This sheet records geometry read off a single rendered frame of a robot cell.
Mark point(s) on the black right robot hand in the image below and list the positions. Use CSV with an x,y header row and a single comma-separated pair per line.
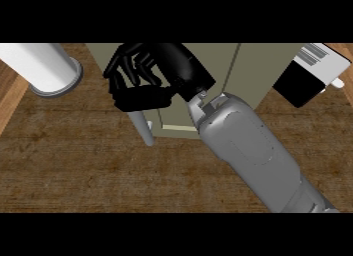
x,y
179,71

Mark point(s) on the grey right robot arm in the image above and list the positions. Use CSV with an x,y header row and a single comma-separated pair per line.
x,y
247,146

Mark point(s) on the plain olive cabinet door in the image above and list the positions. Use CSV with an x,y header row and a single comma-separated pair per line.
x,y
268,66

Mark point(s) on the black and white appliance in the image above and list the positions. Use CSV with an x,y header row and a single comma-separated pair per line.
x,y
302,80

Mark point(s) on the white cylinder with grey rim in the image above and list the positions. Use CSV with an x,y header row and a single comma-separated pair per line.
x,y
36,65

